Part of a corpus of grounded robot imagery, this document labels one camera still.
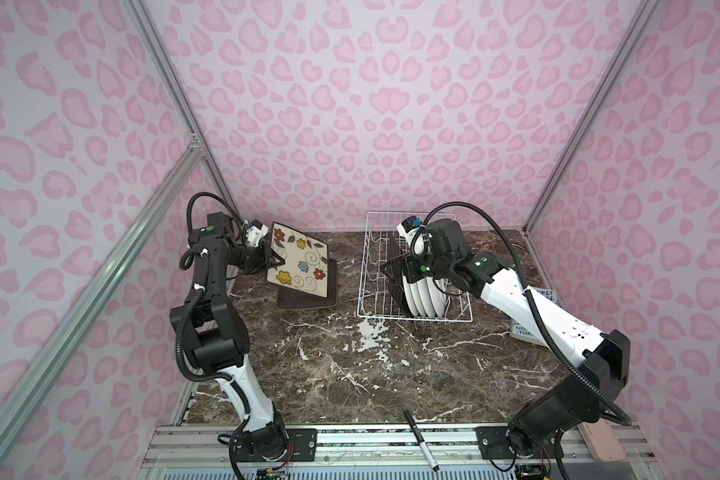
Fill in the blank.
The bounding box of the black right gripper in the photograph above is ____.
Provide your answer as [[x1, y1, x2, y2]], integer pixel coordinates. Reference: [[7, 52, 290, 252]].
[[378, 246, 454, 285]]

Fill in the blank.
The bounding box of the white round plate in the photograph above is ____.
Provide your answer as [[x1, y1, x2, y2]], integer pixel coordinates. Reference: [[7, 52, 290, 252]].
[[402, 274, 419, 317], [409, 283, 429, 317], [429, 278, 448, 318], [417, 277, 439, 318]]

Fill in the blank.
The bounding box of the black square plate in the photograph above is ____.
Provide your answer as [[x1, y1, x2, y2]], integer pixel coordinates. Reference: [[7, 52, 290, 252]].
[[276, 259, 339, 310], [381, 232, 412, 318]]

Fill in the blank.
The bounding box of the floral square plate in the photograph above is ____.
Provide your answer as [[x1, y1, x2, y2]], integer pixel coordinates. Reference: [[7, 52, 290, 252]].
[[267, 222, 330, 298]]

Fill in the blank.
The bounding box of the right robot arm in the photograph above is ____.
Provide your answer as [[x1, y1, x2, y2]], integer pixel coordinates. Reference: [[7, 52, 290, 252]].
[[382, 216, 631, 457]]

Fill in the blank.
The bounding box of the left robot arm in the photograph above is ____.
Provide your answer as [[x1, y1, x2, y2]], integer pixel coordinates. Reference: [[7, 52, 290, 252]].
[[169, 212, 289, 460]]

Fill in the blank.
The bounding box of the The 143-Storey Treehouse book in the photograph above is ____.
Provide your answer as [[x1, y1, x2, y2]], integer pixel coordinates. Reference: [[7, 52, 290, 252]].
[[508, 285, 560, 348]]

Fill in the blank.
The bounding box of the black marker pen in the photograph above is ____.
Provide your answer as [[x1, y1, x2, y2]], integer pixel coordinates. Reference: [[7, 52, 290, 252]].
[[403, 409, 440, 473]]

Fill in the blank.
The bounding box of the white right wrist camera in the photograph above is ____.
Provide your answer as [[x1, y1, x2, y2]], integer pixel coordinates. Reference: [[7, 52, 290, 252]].
[[397, 216, 426, 257]]

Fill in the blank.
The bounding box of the white wire dish rack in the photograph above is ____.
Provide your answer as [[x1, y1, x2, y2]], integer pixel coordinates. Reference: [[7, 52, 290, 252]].
[[357, 211, 473, 323]]

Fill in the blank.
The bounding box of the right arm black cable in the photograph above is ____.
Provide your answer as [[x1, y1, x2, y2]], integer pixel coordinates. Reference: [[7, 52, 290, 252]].
[[410, 200, 635, 427]]

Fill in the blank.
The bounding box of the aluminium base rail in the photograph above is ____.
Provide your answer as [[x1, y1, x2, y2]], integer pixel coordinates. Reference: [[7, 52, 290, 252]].
[[137, 423, 664, 479]]

